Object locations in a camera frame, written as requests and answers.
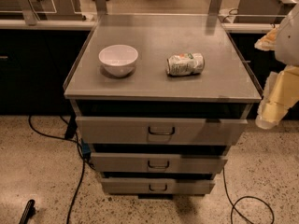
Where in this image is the black cable left floor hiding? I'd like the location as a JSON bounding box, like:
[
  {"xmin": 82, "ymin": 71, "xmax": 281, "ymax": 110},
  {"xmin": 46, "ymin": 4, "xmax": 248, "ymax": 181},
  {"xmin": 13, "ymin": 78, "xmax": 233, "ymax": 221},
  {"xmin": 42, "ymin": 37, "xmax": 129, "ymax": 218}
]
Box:
[{"xmin": 27, "ymin": 115, "xmax": 94, "ymax": 224}]

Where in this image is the grey post left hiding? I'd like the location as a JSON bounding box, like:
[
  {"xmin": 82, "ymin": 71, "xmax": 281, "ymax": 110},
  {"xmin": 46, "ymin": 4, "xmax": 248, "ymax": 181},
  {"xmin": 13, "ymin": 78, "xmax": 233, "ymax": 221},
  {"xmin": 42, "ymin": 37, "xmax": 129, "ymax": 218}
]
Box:
[{"xmin": 18, "ymin": 0, "xmax": 38, "ymax": 26}]

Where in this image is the black cable floor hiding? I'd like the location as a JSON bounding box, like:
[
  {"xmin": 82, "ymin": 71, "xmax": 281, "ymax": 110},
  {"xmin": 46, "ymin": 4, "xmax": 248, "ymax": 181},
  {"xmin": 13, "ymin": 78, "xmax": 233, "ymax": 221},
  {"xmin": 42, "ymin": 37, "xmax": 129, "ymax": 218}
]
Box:
[
  {"xmin": 221, "ymin": 167, "xmax": 276, "ymax": 224},
  {"xmin": 27, "ymin": 115, "xmax": 94, "ymax": 224}
]

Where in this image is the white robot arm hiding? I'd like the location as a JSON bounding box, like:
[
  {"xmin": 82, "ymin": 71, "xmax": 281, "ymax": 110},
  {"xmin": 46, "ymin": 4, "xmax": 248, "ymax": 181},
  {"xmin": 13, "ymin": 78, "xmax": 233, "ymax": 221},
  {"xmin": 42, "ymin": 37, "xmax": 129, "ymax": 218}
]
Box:
[{"xmin": 254, "ymin": 5, "xmax": 299, "ymax": 130}]

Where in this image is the black cable right floor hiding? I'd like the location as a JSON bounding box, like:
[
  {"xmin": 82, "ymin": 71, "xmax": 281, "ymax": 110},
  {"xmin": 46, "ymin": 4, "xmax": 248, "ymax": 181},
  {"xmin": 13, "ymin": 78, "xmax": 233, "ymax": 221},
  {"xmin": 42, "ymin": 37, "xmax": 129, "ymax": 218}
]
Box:
[{"xmin": 221, "ymin": 167, "xmax": 276, "ymax": 224}]

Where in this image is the white ceramic bowl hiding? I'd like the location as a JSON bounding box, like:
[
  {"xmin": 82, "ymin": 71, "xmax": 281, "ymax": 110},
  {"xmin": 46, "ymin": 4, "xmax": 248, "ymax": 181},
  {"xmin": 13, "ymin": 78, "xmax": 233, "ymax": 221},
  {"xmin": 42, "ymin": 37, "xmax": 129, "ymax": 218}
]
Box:
[{"xmin": 98, "ymin": 45, "xmax": 138, "ymax": 77}]

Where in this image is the grey drawer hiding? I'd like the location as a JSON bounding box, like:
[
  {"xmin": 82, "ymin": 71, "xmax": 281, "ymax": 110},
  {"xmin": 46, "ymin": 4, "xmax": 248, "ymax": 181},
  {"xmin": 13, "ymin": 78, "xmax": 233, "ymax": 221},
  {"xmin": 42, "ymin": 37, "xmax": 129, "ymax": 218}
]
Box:
[
  {"xmin": 91, "ymin": 153, "xmax": 227, "ymax": 175},
  {"xmin": 101, "ymin": 178, "xmax": 215, "ymax": 195},
  {"xmin": 76, "ymin": 117, "xmax": 248, "ymax": 146}
]

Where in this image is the grey post middle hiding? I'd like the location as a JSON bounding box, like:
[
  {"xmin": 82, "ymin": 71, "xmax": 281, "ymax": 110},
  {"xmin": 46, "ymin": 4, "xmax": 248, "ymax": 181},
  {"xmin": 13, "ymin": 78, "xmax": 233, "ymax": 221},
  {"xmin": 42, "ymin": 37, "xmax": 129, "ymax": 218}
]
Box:
[{"xmin": 93, "ymin": 0, "xmax": 108, "ymax": 17}]

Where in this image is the grey post right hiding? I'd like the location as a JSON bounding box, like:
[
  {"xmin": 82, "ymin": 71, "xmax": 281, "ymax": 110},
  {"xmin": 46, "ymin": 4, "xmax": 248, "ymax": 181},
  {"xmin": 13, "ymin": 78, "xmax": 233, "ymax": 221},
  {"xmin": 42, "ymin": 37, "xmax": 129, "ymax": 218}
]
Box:
[{"xmin": 208, "ymin": 0, "xmax": 222, "ymax": 15}]

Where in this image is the long white counter ledge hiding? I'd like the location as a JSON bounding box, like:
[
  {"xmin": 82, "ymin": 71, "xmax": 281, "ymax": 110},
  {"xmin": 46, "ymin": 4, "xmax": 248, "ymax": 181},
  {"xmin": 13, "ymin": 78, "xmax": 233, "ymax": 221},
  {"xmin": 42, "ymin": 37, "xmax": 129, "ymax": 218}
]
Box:
[{"xmin": 0, "ymin": 20, "xmax": 279, "ymax": 34}]

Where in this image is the grey cabinet background right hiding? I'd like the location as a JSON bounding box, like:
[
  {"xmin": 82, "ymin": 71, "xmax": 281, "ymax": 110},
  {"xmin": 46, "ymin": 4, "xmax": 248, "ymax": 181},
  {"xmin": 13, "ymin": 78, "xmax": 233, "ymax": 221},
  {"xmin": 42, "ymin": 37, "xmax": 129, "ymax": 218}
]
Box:
[{"xmin": 235, "ymin": 0, "xmax": 299, "ymax": 23}]

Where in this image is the grey middle drawer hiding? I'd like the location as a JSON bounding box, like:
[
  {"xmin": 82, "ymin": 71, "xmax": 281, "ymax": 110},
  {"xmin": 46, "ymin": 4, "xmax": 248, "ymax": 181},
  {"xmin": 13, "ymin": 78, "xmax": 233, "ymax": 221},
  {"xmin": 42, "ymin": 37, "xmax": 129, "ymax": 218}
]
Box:
[{"xmin": 91, "ymin": 153, "xmax": 227, "ymax": 175}]

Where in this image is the grey bottom drawer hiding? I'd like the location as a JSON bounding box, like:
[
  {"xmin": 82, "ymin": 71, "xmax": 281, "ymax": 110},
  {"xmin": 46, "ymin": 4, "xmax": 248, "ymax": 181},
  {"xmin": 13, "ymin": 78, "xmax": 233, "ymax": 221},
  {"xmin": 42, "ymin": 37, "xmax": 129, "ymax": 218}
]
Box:
[{"xmin": 101, "ymin": 178, "xmax": 215, "ymax": 195}]

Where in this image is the black object on floor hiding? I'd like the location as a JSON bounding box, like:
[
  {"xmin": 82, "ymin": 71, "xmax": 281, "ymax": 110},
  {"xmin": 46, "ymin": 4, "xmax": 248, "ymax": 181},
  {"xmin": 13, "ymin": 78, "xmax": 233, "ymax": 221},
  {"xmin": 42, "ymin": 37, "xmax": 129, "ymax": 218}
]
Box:
[{"xmin": 19, "ymin": 199, "xmax": 36, "ymax": 224}]

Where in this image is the crushed green white can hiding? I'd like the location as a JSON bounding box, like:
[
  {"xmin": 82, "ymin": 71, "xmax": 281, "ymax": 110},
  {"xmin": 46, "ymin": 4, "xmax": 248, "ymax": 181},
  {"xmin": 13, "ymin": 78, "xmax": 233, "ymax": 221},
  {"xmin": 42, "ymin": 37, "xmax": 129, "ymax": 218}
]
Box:
[{"xmin": 166, "ymin": 53, "xmax": 205, "ymax": 77}]

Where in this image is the grey metal drawer cabinet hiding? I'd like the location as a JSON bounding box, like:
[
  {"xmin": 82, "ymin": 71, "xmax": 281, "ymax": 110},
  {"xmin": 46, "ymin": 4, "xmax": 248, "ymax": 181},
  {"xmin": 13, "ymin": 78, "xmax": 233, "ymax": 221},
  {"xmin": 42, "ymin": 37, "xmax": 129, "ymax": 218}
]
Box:
[{"xmin": 63, "ymin": 13, "xmax": 263, "ymax": 201}]

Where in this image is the grey top drawer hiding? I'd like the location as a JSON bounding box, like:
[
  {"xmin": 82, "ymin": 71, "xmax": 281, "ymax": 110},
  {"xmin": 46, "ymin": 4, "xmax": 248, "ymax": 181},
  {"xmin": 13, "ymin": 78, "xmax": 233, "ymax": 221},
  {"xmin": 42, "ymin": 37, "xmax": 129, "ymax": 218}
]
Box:
[{"xmin": 76, "ymin": 117, "xmax": 248, "ymax": 146}]

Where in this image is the grey post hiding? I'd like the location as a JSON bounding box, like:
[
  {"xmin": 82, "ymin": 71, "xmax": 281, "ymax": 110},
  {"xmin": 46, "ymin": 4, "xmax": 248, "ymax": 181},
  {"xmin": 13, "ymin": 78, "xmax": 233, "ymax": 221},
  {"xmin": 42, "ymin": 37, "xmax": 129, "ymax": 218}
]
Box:
[
  {"xmin": 18, "ymin": 0, "xmax": 38, "ymax": 26},
  {"xmin": 93, "ymin": 0, "xmax": 108, "ymax": 17},
  {"xmin": 208, "ymin": 0, "xmax": 222, "ymax": 15}
]

